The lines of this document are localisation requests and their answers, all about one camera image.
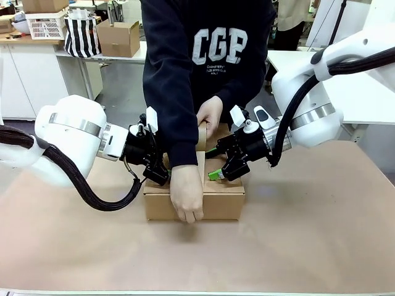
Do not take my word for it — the white bowl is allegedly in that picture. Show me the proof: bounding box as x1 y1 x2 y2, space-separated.
13 19 31 35

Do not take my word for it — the brown paper tape roll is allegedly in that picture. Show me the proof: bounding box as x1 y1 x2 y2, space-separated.
195 120 218 186

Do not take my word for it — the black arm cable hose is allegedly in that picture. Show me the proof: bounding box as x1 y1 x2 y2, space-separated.
265 46 395 168
0 125 146 213

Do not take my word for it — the person's left sleeved forearm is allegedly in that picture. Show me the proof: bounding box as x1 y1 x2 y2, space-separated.
212 61 269 107

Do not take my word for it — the closed brown cardboard carton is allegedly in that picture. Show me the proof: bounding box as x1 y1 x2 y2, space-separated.
20 0 70 14

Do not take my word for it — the white plastic mesh basket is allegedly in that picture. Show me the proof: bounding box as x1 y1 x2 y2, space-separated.
25 11 67 41

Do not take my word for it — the person's left hand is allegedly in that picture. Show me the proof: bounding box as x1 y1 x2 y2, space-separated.
196 96 224 142

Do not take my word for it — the open brown cardboard carton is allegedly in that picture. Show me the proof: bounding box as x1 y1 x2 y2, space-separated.
96 19 141 59

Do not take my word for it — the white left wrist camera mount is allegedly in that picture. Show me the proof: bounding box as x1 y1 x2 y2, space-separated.
145 106 159 132

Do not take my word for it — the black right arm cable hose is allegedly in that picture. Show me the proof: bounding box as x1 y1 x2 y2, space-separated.
265 46 395 168

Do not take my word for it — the brown cardboard shipping box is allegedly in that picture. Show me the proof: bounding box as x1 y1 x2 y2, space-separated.
143 123 247 222

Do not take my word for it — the bystander in beige top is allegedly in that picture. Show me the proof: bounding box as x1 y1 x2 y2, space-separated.
275 0 312 52

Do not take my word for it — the wooden counter top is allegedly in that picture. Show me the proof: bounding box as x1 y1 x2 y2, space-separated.
0 31 65 46

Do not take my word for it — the person's right sleeved forearm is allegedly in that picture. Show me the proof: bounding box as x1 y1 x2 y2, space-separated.
166 92 200 170

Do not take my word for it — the white table under cartons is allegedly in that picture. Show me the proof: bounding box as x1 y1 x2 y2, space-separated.
55 41 148 101

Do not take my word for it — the black tripod stand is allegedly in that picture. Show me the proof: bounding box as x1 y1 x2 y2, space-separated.
328 0 347 47

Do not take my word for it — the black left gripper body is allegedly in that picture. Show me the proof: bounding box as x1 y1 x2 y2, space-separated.
122 122 165 173

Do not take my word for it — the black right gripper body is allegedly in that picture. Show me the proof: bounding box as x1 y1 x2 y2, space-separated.
217 128 270 165

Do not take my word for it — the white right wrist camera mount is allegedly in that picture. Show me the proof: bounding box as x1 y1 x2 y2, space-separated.
229 104 249 128

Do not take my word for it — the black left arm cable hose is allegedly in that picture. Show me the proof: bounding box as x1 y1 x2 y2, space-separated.
0 125 146 213

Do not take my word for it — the navy CGP sweatshirt torso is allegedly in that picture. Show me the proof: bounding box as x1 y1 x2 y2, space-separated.
140 0 278 169

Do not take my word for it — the thin black left gripper cable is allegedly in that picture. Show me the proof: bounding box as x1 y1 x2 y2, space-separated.
122 155 141 186

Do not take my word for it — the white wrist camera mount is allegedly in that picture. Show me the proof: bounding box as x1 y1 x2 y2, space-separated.
145 106 159 132
229 104 249 128

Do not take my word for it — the person's right hand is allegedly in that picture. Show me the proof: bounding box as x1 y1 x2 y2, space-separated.
170 164 205 224

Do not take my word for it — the black white striped bag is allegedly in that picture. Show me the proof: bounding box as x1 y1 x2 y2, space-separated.
63 16 102 59

